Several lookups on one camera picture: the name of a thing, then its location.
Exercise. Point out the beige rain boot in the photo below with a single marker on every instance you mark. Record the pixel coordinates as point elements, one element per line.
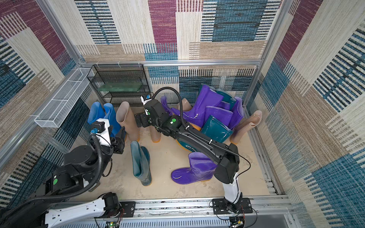
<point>125,117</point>
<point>154,134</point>
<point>186,106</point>

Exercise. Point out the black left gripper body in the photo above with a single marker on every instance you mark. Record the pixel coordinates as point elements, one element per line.
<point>118,147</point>

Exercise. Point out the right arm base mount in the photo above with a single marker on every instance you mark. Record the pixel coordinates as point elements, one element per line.
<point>222,206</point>

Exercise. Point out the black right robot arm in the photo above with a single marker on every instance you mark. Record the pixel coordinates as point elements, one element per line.
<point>226,157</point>

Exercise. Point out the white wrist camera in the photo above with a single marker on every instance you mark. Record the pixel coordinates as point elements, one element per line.
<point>145,98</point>
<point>100,128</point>

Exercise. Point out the purple rain boot front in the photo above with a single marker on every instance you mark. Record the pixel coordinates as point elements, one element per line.
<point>201,169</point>

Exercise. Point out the teal rain boot back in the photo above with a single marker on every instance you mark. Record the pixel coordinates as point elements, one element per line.
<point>228,101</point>

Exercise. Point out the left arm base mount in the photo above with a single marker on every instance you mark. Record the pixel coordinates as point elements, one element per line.
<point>110,207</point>

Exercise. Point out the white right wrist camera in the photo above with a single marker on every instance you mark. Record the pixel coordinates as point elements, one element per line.
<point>145,98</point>

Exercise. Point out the white stapler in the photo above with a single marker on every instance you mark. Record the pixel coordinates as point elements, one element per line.
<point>94,187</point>

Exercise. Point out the green tray on rack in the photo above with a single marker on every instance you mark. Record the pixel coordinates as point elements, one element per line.
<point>121,87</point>

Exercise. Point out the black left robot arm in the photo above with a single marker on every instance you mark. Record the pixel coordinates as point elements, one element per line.
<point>82,169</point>

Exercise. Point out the black wire mesh shelf rack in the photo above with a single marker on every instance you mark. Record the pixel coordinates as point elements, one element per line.
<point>101,74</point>

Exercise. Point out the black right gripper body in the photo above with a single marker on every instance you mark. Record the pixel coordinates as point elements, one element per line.
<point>143,119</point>

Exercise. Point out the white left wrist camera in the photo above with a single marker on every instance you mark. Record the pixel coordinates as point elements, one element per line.
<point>100,128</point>

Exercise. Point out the white wire mesh basket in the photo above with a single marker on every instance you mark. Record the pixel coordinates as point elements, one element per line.
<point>58,108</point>

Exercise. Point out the beige rain boot right wall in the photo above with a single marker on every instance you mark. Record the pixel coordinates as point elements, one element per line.
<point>246,126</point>

